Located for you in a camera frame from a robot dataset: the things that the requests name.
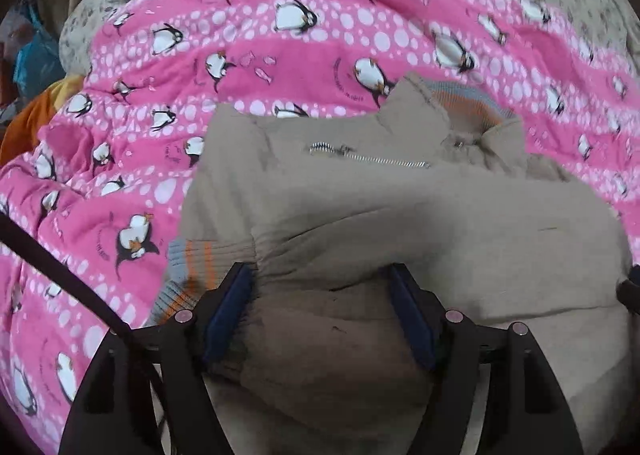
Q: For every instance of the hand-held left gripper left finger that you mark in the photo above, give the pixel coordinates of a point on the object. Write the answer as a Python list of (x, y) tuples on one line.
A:
[(225, 315)]

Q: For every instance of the blue plastic bag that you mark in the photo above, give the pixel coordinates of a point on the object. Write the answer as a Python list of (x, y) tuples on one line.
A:
[(35, 60)]

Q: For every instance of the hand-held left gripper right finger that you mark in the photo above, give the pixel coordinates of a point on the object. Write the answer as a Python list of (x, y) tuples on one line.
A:
[(412, 315)]

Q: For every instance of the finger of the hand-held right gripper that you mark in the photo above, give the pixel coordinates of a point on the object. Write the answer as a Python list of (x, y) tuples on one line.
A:
[(631, 290)]

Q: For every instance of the orange plush toy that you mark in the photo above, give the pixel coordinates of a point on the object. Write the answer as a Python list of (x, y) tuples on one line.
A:
[(30, 117)]

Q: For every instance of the pink penguin print blanket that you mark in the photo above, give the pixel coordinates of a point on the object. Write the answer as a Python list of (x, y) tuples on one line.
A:
[(280, 45)]

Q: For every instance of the beige jacket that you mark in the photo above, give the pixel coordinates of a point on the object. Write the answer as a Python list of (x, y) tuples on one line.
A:
[(380, 225)]

